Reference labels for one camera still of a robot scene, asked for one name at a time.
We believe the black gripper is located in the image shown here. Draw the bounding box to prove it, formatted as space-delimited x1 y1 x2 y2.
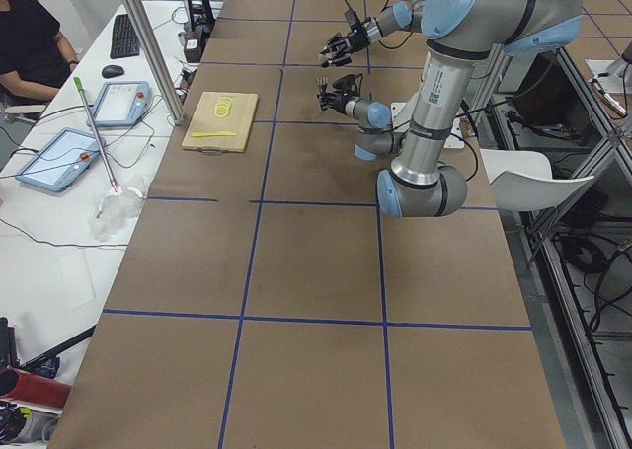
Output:
317 74 356 116
321 25 371 68

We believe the steel jigger shaker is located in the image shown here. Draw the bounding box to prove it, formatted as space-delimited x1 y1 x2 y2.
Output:
316 77 329 95

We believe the clear glass measuring cup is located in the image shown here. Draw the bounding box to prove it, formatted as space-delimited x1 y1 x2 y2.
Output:
319 47 337 67

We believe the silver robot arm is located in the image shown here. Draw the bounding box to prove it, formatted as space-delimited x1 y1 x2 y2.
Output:
319 0 426 68
319 0 583 217

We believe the yellow plastic knife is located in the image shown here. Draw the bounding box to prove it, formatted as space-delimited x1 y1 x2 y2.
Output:
191 130 238 138

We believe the bamboo cutting board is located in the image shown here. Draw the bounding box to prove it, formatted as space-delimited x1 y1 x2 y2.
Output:
182 92 259 153

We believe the white plastic chair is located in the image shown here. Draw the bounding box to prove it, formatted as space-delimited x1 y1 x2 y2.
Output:
480 149 594 212

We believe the black keyboard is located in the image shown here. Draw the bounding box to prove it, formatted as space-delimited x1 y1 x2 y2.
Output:
110 14 140 59

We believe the far blue teach pendant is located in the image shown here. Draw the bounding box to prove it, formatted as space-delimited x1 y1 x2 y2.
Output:
92 81 152 127

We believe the blue teach pendant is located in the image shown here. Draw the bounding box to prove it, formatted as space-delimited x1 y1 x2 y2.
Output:
16 128 100 193
92 81 152 127

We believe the black computer mouse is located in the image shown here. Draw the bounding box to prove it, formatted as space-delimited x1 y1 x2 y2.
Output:
101 64 125 79

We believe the metal rod green tip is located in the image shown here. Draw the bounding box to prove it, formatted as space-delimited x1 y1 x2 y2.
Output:
73 76 121 196

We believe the near blue teach pendant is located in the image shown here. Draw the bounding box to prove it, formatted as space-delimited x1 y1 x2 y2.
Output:
16 128 100 193

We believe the seated man black shirt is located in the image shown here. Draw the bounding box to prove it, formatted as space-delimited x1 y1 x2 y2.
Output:
1 0 79 105

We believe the red cylinder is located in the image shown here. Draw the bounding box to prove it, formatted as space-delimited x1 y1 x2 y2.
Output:
0 368 71 410

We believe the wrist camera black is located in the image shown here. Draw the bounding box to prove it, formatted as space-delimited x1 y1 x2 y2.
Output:
345 8 360 27
345 73 363 97

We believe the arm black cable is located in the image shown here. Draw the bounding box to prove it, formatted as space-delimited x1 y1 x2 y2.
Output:
434 122 481 182

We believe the aluminium frame post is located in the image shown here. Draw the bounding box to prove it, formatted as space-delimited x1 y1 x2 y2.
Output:
121 0 184 125

